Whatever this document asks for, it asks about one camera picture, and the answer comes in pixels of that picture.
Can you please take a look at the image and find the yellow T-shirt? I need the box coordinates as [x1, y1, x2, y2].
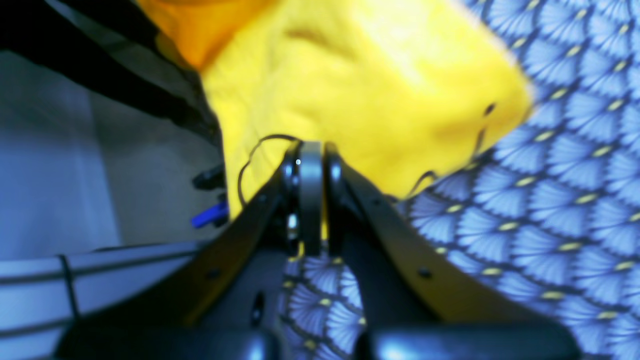
[136, 0, 534, 221]

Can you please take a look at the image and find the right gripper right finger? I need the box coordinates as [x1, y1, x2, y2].
[324, 143, 581, 360]

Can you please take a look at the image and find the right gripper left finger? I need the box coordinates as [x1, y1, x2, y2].
[55, 141, 323, 360]

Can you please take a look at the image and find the blue fan-patterned table cloth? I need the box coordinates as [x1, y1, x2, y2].
[277, 0, 640, 360]

